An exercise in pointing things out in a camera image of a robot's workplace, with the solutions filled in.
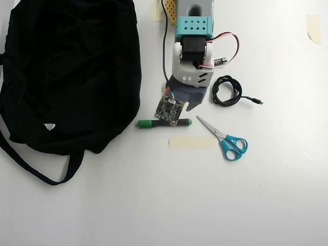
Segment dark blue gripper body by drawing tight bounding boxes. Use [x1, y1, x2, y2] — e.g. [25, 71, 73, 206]
[166, 75, 208, 112]

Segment green and black marker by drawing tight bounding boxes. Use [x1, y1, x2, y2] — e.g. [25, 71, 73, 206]
[136, 118, 193, 130]

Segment black fabric bag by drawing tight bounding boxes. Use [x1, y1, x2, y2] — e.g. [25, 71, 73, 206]
[0, 0, 142, 186]

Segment long beige masking tape strip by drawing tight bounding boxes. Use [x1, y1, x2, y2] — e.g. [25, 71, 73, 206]
[169, 136, 214, 151]

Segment yellow perforated plastic part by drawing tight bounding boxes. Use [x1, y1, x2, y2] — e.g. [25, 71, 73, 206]
[163, 0, 177, 26]

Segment short beige masking tape piece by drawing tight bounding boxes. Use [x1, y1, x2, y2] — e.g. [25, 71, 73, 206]
[151, 0, 165, 23]

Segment torn beige masking tape piece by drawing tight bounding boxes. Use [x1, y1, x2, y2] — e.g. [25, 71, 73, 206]
[306, 14, 322, 46]

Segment camera circuit board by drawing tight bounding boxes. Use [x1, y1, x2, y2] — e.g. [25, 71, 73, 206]
[154, 94, 186, 128]

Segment black braided USB cable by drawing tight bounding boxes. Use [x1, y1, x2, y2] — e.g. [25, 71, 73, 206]
[211, 75, 264, 106]

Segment thin dark green cable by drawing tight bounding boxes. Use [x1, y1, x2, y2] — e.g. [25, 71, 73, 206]
[160, 0, 172, 83]

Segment blue handled scissors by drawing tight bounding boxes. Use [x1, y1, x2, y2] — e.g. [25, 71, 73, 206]
[196, 115, 249, 161]

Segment red and white servo cable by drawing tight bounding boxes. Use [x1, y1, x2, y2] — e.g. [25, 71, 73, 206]
[197, 31, 241, 70]

